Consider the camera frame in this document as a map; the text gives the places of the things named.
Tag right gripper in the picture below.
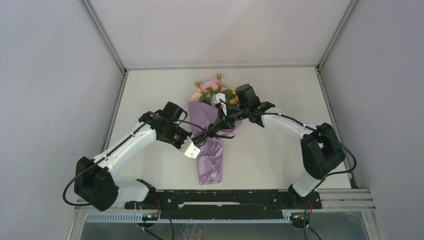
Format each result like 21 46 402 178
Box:
213 102 249 130

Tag yellow fake flower stem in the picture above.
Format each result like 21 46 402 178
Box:
223 88 239 106

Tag pink fake flower stem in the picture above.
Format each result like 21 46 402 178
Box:
198 73 227 104
190 81 206 102

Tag black ribbon strap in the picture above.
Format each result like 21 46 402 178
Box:
192 125 236 148

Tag pink purple wrapping paper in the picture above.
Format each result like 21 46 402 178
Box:
188 101 224 185

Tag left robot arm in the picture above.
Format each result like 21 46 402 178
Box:
70 102 200 211

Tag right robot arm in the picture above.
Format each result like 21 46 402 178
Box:
208 84 346 208

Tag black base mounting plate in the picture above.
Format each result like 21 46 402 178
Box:
124 185 323 220

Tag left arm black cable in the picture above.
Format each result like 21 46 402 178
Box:
62 110 208 208

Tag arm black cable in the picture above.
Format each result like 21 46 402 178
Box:
216 97 358 216
62 110 208 208

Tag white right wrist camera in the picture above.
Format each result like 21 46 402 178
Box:
211 93 228 116

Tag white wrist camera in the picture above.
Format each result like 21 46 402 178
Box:
183 142 201 159
211 93 228 116

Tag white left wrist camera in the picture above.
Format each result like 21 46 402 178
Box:
183 142 201 159

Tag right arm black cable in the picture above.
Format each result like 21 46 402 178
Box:
216 97 358 216

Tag white cable duct rail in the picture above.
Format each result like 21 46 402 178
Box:
85 212 292 224

